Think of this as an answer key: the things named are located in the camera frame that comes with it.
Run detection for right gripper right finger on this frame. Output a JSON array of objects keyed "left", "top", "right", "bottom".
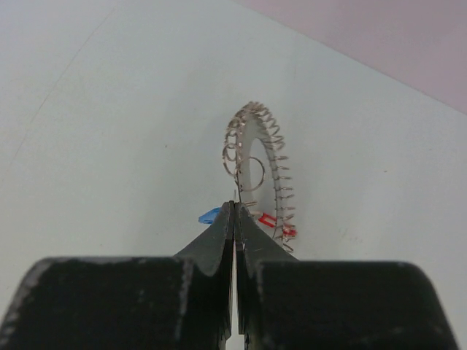
[{"left": 234, "top": 204, "right": 458, "bottom": 349}]

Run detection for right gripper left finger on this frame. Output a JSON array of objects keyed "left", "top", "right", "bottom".
[{"left": 1, "top": 202, "right": 234, "bottom": 349}]

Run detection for key with blue tag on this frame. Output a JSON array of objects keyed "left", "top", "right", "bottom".
[{"left": 198, "top": 207, "right": 221, "bottom": 225}]

